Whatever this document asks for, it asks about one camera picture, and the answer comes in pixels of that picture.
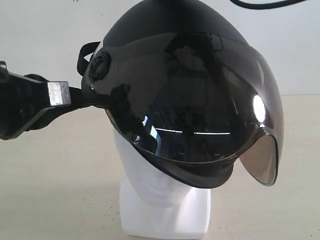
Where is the black helmet with tinted visor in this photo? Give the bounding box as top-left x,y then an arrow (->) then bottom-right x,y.
77,0 -> 284,189

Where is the white mannequin head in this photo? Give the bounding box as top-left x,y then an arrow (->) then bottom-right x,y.
112,129 -> 211,240

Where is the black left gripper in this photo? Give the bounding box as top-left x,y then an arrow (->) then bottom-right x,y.
0,61 -> 103,140

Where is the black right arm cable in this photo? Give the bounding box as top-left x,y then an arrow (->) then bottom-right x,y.
228,0 -> 311,11

